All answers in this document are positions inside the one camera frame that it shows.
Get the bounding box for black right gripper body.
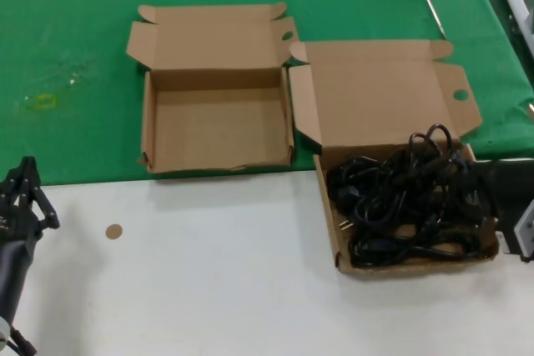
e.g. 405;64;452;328
475;158;534;232

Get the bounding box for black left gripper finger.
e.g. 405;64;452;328
0;157;29;207
24;157;60;231

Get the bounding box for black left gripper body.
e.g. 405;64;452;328
0;193;43;319

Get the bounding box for open brown cardboard box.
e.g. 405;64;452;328
287;38;501;277
126;1;300;174

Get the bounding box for green table cloth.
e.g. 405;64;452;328
0;0;534;188

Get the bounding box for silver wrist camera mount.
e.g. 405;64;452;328
502;201;534;263

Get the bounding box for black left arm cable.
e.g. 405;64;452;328
0;324;38;356

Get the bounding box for grey metal frame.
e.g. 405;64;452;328
502;0;534;57

